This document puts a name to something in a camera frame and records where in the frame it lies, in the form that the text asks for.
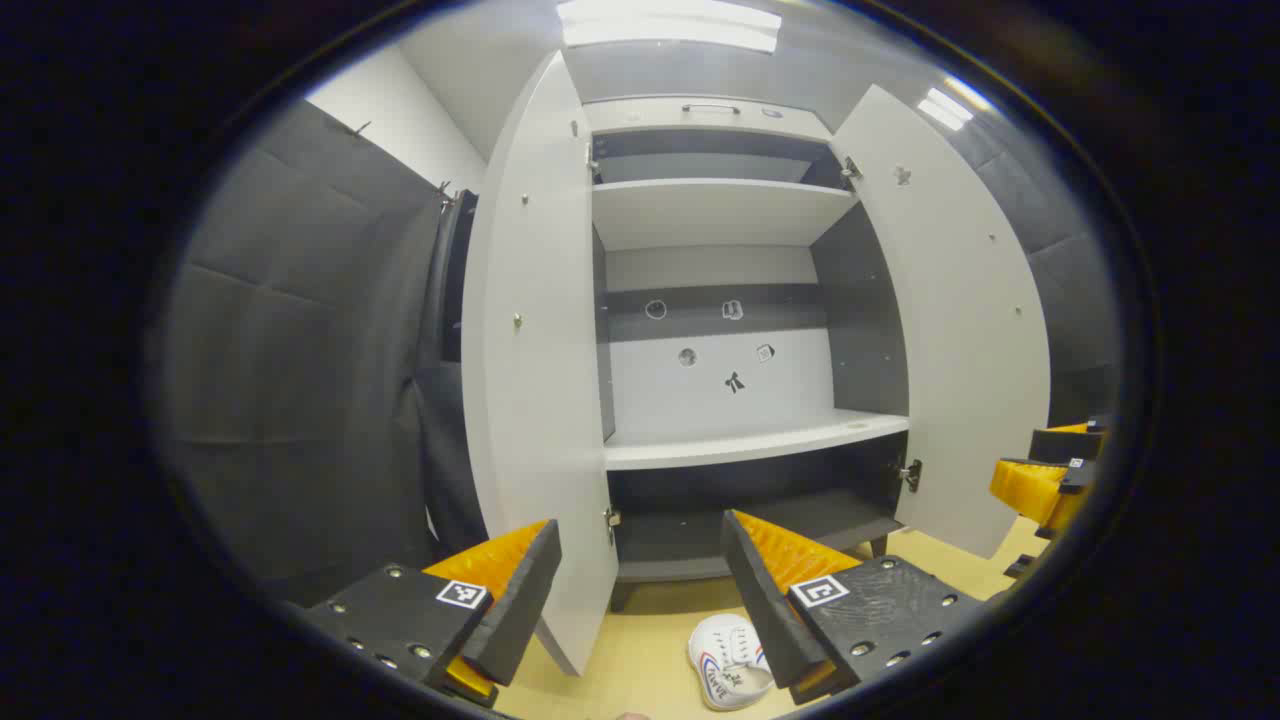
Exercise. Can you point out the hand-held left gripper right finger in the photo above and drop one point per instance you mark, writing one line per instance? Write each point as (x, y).
(765, 610)

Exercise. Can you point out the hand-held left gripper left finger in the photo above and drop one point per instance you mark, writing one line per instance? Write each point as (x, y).
(520, 610)

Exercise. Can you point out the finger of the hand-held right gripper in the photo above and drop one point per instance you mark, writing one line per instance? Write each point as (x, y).
(1065, 445)
(1030, 490)

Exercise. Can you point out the white striped canvas shoe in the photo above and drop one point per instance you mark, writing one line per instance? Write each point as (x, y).
(730, 665)

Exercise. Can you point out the white shoe cabinet door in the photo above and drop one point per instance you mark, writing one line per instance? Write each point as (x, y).
(960, 330)
(540, 350)

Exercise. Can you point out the white shoe cabinet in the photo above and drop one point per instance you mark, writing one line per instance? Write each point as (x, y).
(720, 210)

